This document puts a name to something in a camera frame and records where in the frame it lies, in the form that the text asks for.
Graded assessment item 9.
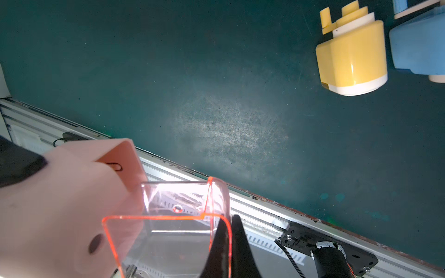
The yellow pencil sharpener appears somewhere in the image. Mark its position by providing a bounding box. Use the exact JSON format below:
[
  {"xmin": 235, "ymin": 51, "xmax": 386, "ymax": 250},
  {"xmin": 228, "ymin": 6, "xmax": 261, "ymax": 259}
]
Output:
[{"xmin": 315, "ymin": 1, "xmax": 388, "ymax": 97}]

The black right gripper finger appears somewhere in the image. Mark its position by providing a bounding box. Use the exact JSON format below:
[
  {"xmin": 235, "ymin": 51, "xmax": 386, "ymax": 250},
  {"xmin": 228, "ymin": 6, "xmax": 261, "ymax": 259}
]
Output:
[{"xmin": 200, "ymin": 214, "xmax": 262, "ymax": 278}]

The blue pencil sharpener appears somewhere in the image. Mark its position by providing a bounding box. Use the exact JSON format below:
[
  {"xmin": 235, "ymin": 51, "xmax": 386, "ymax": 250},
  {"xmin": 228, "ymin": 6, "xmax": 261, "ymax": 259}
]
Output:
[{"xmin": 389, "ymin": 1, "xmax": 445, "ymax": 83}]

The red transparent tray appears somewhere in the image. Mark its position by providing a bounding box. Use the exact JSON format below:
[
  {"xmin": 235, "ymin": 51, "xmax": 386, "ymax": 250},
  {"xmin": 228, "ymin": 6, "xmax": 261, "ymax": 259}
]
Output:
[{"xmin": 102, "ymin": 177, "xmax": 232, "ymax": 278}]

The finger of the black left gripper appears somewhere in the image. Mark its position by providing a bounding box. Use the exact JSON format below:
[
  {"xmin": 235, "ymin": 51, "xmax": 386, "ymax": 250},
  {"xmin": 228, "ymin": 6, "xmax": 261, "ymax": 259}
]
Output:
[{"xmin": 0, "ymin": 137, "xmax": 48, "ymax": 188}]

